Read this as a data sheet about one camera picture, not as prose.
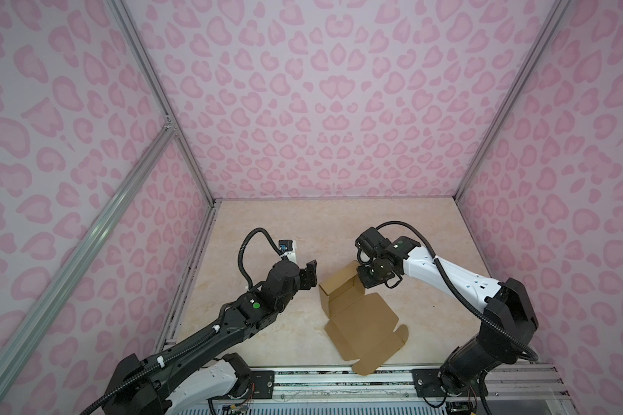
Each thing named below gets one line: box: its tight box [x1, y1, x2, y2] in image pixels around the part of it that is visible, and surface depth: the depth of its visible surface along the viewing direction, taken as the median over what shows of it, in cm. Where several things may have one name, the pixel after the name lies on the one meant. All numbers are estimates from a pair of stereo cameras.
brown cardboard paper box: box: [318, 260, 409, 376], surface depth 84 cm
